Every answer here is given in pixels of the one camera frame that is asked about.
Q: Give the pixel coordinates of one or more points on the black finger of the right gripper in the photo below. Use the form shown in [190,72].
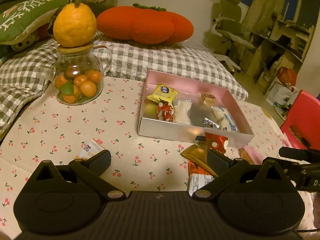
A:
[303,168]

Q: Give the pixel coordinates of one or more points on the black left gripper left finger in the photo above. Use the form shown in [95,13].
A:
[58,200]

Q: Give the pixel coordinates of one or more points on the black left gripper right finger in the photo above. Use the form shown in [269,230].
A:
[254,199]

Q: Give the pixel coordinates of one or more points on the pink biscuit packet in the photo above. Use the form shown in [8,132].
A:
[251,155]

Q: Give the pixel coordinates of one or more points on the lotus root chip packet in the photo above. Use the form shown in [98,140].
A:
[90,149]

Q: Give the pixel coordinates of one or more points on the orange white snack sachet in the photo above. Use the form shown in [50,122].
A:
[198,177]

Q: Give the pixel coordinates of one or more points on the gold bar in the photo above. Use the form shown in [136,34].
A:
[198,156]

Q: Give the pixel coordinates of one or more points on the red foil candy packet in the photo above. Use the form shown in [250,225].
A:
[165,112]

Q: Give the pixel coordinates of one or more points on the yellow snack packet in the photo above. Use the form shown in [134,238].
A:
[163,93]

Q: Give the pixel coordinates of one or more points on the red plastic chair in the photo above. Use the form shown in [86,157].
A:
[302,122]

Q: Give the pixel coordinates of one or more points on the cherry print tablecloth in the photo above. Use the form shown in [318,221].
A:
[50,130]

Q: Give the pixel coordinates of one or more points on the white blue snack packet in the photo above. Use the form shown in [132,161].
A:
[225,119]

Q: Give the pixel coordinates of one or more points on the white printed bag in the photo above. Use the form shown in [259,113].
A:
[282,88]

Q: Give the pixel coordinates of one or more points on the small dark candy wrapper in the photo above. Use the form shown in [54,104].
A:
[210,123]

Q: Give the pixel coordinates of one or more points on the small brown cake packet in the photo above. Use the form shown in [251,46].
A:
[209,99]

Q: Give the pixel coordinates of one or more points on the clear white candy bag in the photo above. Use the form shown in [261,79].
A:
[181,111]

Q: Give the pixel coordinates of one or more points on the glass jar with wooden lid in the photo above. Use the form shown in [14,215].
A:
[79,73]

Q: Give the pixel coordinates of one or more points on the grey checkered blanket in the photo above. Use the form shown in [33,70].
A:
[20,84]

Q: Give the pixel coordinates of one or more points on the pink silver cardboard box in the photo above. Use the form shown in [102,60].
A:
[149,126]

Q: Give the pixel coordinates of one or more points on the monkey plush toy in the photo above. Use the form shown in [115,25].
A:
[26,43]

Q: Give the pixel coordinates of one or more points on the white office chair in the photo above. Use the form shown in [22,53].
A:
[225,31]

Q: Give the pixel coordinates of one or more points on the large yellow pomelo fruit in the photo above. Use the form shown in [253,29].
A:
[75,25]

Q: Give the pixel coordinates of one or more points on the green embroidered pillow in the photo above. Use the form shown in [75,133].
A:
[24,18]

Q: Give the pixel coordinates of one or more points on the red tomato shaped cushion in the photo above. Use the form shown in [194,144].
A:
[145,25]

